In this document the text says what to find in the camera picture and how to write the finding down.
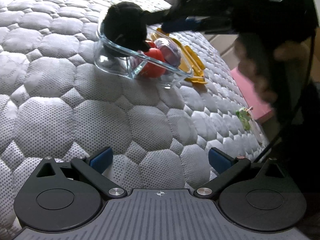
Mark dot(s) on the clear glass food container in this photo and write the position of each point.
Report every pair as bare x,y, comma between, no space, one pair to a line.
114,59

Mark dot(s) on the pink pillow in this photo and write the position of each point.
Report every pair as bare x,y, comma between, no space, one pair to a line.
261,111

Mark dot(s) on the grey quilted mattress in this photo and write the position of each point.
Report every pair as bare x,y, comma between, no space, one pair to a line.
55,102

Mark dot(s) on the black plush cat toy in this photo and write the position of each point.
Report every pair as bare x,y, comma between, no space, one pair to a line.
123,26

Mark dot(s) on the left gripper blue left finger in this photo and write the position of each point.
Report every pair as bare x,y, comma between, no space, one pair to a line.
90,170

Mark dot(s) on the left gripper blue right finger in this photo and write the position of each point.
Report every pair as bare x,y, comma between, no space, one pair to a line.
230,170

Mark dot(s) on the green toy figure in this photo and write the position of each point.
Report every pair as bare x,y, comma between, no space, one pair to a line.
244,115

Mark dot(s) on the yellow plastic container lid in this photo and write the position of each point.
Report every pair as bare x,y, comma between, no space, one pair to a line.
189,59

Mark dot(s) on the purple toy figure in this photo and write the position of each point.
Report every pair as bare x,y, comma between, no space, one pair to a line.
169,51

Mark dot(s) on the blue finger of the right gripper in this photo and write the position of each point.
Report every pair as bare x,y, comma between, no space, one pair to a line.
182,24

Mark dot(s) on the person's right hand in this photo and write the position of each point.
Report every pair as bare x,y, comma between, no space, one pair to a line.
277,78

